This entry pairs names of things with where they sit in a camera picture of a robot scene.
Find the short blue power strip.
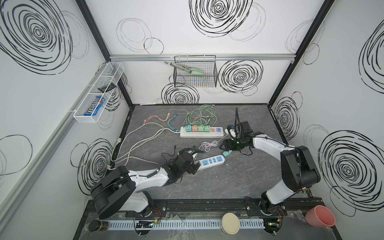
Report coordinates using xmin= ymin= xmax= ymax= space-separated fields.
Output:
xmin=195 ymin=155 xmax=226 ymax=171

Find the long colourful power strip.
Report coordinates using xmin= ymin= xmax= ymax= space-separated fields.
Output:
xmin=180 ymin=127 xmax=225 ymax=139

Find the teal charging cable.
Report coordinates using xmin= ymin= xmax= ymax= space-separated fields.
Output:
xmin=166 ymin=115 xmax=190 ymax=133

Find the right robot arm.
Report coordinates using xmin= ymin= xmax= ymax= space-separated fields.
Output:
xmin=219 ymin=122 xmax=321 ymax=215

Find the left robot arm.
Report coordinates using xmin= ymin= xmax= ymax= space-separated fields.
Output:
xmin=90 ymin=148 xmax=204 ymax=220

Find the beige round lid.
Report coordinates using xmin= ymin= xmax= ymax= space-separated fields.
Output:
xmin=221 ymin=213 xmax=240 ymax=235

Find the yellow block with black cap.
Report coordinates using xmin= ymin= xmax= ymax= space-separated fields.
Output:
xmin=302 ymin=187 xmax=311 ymax=193

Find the blue candy packet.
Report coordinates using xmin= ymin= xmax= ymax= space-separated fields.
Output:
xmin=84 ymin=96 xmax=106 ymax=116

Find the black remote control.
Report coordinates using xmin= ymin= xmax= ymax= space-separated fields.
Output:
xmin=98 ymin=83 xmax=116 ymax=93

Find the dark jar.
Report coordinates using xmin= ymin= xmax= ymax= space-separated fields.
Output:
xmin=88 ymin=220 xmax=110 ymax=232

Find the pink cup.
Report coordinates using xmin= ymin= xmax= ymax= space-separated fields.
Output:
xmin=305 ymin=205 xmax=336 ymax=228

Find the thin black cable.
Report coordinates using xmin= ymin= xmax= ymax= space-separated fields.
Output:
xmin=161 ymin=145 xmax=181 ymax=166

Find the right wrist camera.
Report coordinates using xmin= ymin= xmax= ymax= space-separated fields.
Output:
xmin=225 ymin=125 xmax=240 ymax=140

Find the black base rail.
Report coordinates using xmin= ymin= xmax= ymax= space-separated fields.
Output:
xmin=85 ymin=197 xmax=325 ymax=217

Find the white power strip cord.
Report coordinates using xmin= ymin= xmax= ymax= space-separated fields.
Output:
xmin=105 ymin=121 xmax=182 ymax=172

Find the white slotted cable duct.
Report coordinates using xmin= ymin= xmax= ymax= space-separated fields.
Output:
xmin=107 ymin=218 xmax=266 ymax=232

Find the black wire basket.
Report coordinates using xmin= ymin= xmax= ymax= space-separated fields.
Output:
xmin=171 ymin=55 xmax=218 ymax=88

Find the clear wall shelf basket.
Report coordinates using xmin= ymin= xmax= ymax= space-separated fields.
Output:
xmin=73 ymin=62 xmax=124 ymax=124

